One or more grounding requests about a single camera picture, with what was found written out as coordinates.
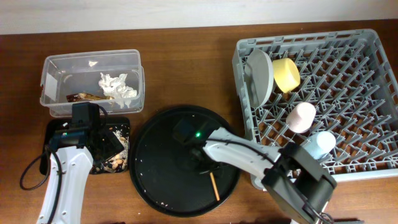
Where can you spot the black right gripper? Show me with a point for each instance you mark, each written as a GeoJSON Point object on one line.
{"type": "Point", "coordinates": [209, 169]}

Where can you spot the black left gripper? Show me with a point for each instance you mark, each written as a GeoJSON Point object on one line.
{"type": "Point", "coordinates": [112, 144]}

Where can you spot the wooden chopstick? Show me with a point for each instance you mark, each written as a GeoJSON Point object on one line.
{"type": "Point", "coordinates": [214, 185]}

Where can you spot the pink cup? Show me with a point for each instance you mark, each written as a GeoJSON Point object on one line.
{"type": "Point", "coordinates": [301, 117]}

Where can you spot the grey plate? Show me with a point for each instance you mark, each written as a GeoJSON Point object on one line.
{"type": "Point", "coordinates": [260, 73]}

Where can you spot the blue cup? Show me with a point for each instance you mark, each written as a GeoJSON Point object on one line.
{"type": "Point", "coordinates": [320, 144]}

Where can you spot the yellow bowl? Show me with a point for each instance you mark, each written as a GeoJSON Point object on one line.
{"type": "Point", "coordinates": [286, 74]}

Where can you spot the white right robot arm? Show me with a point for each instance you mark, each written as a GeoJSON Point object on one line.
{"type": "Point", "coordinates": [293, 178]}

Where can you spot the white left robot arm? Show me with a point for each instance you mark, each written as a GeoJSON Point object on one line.
{"type": "Point", "coordinates": [73, 154]}

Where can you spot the clear plastic waste bin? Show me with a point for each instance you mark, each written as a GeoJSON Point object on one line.
{"type": "Point", "coordinates": [71, 74]}

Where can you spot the grey dishwasher rack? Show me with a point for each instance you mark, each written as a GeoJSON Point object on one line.
{"type": "Point", "coordinates": [347, 77]}

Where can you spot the food scraps pile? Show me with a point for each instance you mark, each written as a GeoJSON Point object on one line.
{"type": "Point", "coordinates": [117, 163]}

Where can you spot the black rectangular tray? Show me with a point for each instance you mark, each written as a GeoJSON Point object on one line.
{"type": "Point", "coordinates": [56, 124]}

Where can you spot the round black tray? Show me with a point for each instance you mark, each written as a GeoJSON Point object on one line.
{"type": "Point", "coordinates": [161, 169]}

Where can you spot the brown snack wrapper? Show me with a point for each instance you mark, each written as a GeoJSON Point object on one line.
{"type": "Point", "coordinates": [86, 97]}

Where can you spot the crumpled white tissue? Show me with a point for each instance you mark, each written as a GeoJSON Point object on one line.
{"type": "Point", "coordinates": [122, 88]}

